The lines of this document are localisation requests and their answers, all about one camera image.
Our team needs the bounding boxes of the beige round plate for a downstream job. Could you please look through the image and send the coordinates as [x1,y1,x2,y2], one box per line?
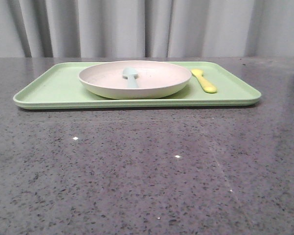
[79,60,192,99]

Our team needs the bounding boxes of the light blue plastic spoon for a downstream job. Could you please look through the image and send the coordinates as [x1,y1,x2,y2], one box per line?
[122,67,138,88]

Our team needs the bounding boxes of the yellow plastic fork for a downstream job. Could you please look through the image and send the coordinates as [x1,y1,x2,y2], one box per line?
[191,69,217,94]

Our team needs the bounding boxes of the light green plastic tray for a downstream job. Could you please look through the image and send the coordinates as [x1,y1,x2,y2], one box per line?
[13,62,261,110]

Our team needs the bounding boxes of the grey pleated curtain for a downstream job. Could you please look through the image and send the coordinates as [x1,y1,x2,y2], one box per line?
[0,0,294,58]

